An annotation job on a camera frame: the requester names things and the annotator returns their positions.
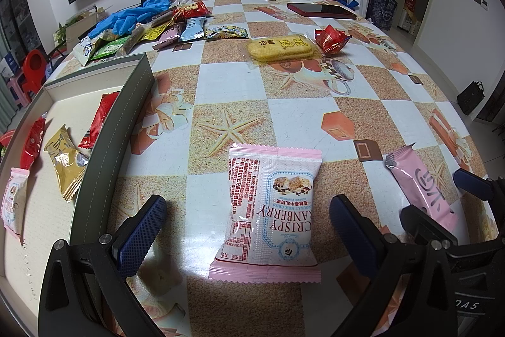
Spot long pink snack packet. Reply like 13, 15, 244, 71
384, 143, 459, 231

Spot gold snack packet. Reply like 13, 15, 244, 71
43, 125, 91, 205

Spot purple plastic stool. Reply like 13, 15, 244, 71
6, 78, 28, 111

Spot yellow rice cracker packet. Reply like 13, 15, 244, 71
247, 32, 322, 65

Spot red yellow paper bag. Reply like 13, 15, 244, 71
399, 0, 419, 35

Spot brown cardboard box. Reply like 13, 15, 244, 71
55, 7, 107, 49

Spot grey-green cardboard box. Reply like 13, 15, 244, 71
0, 53, 155, 324

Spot crumpled red foil snack packet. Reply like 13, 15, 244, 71
314, 26, 353, 57

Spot dark blue tote bag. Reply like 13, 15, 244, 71
367, 0, 397, 30

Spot blue white carton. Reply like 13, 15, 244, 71
0, 55, 18, 79

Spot pile of small snack packets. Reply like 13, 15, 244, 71
72, 0, 249, 66

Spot white pink cranberry snack packet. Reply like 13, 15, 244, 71
0, 167, 31, 243
208, 143, 322, 284

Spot printed checkered tablecloth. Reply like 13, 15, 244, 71
24, 0, 498, 337

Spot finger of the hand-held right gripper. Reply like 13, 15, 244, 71
400, 205, 459, 248
453, 168, 505, 215

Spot red plastic stool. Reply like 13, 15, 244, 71
20, 49, 49, 95

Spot dark red phone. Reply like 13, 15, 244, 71
287, 2, 358, 21

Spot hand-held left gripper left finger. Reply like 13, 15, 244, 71
38, 194, 168, 337

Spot glass-door shelf cabinet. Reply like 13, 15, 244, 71
0, 0, 44, 57

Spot blue rubber gloves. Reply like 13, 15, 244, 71
87, 0, 172, 39

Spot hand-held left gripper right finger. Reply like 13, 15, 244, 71
329, 194, 458, 337

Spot white paper bag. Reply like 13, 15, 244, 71
347, 0, 371, 18

